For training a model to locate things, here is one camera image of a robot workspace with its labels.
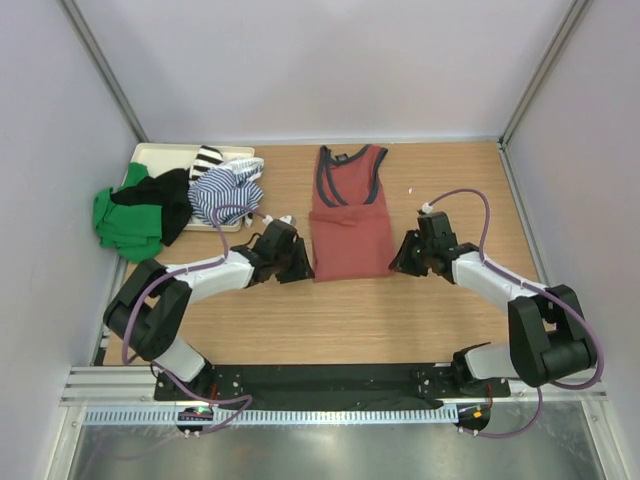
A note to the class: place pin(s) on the slotted cable duct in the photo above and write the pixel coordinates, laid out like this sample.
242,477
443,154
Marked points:
197,416

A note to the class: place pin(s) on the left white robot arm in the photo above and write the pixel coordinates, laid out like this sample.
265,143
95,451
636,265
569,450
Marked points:
147,312

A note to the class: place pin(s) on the red tank top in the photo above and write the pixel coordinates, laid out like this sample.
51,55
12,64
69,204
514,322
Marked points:
350,226

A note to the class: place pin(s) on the cream plastic tray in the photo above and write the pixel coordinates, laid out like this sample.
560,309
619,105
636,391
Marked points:
161,157

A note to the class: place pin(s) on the aluminium front rail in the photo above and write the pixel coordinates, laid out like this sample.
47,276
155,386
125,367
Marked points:
111,385

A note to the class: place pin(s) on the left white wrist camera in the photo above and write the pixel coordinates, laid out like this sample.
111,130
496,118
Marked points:
286,223

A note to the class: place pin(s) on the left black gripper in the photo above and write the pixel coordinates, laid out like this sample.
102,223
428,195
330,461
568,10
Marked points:
302,269

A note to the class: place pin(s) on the green tank top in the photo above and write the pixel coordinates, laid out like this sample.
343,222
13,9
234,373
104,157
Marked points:
135,232

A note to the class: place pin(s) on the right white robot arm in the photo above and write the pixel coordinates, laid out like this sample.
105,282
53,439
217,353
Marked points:
549,341

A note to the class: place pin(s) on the black white striped tank top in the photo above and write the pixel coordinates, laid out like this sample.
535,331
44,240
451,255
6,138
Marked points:
206,158

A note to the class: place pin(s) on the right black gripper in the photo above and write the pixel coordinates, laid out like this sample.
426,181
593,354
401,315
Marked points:
402,262

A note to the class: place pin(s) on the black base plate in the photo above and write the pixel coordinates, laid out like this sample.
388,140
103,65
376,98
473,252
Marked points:
342,388

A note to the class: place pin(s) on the blue white striped tank top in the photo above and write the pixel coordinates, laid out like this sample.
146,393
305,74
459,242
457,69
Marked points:
227,192

